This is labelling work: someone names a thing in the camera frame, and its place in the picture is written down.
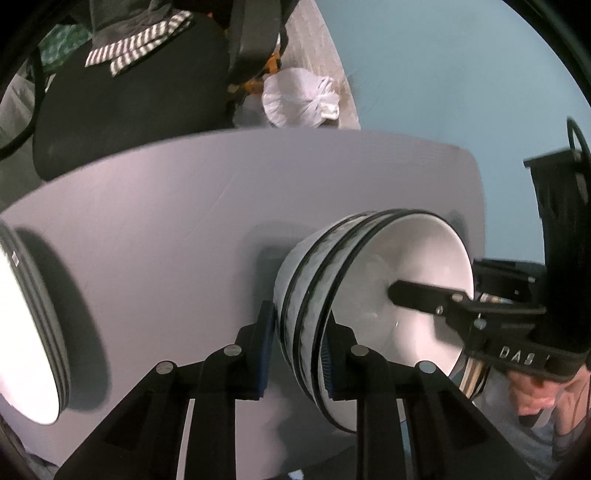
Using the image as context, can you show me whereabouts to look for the grey hoodie on chair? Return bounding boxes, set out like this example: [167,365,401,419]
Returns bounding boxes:
[84,0,194,77]

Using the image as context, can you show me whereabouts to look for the person right hand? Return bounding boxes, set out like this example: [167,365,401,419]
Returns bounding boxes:
[507,365,590,436]

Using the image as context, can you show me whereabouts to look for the small white plate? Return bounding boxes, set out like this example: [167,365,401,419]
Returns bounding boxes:
[1,223,71,425]

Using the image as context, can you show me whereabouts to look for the white plastic bag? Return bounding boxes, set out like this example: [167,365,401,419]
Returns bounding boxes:
[262,68,341,128]

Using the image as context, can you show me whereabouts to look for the white bowl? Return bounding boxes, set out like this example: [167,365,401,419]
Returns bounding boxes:
[290,209,402,431]
[273,211,372,366]
[306,209,477,432]

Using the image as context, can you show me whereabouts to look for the black office chair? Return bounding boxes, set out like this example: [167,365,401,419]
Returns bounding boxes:
[7,1,294,184]

